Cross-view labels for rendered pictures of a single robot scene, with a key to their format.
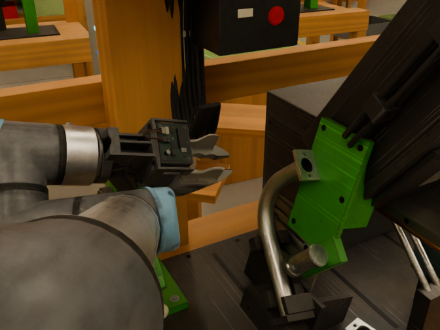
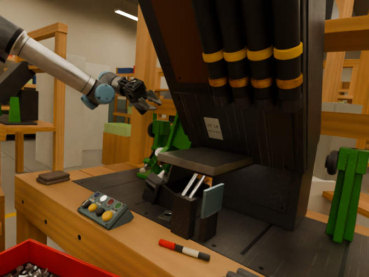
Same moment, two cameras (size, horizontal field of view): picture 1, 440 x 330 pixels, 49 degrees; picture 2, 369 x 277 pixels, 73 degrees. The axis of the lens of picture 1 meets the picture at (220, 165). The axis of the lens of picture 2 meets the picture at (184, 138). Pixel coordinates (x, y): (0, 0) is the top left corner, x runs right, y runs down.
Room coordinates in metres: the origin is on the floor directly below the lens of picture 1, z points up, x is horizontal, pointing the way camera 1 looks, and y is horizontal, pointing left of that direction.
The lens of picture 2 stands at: (0.33, -0.94, 1.25)
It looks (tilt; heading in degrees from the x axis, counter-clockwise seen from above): 8 degrees down; 65
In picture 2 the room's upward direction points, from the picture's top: 5 degrees clockwise
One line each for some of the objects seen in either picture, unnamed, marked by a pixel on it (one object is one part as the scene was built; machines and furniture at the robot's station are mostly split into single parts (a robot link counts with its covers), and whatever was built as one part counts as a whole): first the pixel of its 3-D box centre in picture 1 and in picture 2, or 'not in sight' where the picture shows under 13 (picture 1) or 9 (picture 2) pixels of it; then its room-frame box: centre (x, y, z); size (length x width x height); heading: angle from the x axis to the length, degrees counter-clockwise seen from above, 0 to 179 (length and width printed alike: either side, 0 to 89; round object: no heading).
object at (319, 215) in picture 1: (341, 183); (190, 129); (0.70, -0.21, 1.17); 0.13 x 0.12 x 0.20; 118
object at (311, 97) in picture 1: (339, 163); (262, 162); (0.96, -0.27, 1.07); 0.30 x 0.18 x 0.34; 118
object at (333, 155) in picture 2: not in sight; (331, 162); (1.05, -0.46, 1.12); 0.08 x 0.03 x 0.08; 28
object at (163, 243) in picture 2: not in sight; (183, 249); (0.59, -0.45, 0.91); 0.13 x 0.02 x 0.02; 132
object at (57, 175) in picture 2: not in sight; (53, 177); (0.28, 0.15, 0.91); 0.10 x 0.08 x 0.03; 32
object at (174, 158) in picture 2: (417, 198); (224, 156); (0.74, -0.36, 1.11); 0.39 x 0.16 x 0.03; 28
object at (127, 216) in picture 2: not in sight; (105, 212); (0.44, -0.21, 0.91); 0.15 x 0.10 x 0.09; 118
